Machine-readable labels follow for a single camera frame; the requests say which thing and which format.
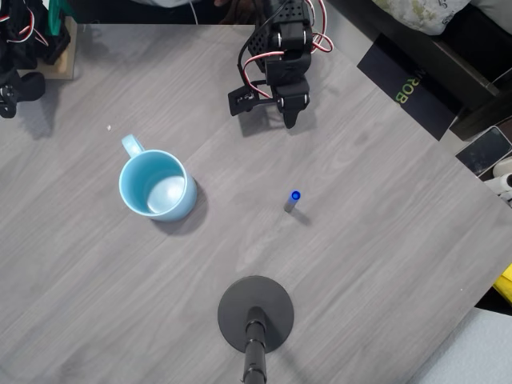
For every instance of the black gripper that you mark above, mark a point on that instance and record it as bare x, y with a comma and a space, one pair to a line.
294, 101

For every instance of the small blue-capped cylinder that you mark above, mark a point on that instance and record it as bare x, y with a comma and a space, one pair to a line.
292, 202

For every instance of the black idle robot arm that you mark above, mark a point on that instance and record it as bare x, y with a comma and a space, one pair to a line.
20, 40

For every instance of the light blue mug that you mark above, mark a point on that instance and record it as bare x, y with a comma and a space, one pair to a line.
160, 184

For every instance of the black box green letters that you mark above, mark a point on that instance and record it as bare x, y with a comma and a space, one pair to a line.
416, 92

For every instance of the floral white pillow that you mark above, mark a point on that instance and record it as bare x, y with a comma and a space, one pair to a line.
424, 14

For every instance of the black smartphone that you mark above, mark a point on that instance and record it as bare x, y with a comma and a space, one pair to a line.
486, 152

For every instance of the white plastic device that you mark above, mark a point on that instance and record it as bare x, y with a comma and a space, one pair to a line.
504, 186

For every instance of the wooden base board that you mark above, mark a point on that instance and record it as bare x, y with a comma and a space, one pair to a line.
66, 68

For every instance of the green clamp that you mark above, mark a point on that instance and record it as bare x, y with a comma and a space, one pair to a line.
56, 18

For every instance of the yellow object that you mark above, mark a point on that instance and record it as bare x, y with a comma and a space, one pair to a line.
506, 284

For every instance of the light grey cushion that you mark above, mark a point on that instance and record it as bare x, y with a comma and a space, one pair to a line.
472, 352

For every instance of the black gripper camera mount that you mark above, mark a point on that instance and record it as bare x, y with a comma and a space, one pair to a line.
242, 100

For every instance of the black round camera stand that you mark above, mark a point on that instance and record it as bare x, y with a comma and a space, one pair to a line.
256, 312

